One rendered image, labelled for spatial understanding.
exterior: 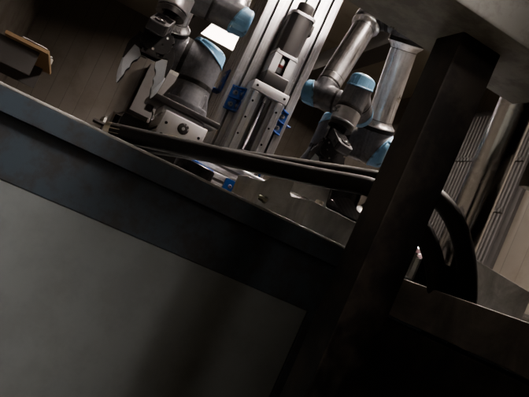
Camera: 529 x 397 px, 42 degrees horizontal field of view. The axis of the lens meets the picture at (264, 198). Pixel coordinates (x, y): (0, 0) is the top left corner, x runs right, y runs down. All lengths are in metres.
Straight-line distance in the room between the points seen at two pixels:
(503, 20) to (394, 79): 1.42
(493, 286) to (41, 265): 1.01
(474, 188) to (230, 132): 1.31
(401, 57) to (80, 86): 8.00
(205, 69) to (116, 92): 7.82
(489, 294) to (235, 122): 1.07
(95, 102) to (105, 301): 8.88
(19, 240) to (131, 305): 0.20
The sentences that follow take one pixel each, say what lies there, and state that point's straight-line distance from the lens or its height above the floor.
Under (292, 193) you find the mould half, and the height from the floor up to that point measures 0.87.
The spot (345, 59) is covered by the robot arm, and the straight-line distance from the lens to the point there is 2.13.
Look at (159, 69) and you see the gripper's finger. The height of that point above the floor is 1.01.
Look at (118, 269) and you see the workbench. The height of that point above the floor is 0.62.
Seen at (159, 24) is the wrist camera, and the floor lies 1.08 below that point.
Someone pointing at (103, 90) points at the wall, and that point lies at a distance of 9.96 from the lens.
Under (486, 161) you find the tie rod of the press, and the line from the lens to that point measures 1.13.
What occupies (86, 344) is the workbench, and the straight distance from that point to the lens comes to 1.12.
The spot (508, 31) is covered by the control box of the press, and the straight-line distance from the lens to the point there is 0.85.
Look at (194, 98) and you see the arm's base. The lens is 2.15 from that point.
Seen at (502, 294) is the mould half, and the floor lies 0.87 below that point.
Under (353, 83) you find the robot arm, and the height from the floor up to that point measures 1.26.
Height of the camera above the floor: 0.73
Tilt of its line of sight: 4 degrees up
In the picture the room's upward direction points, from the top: 24 degrees clockwise
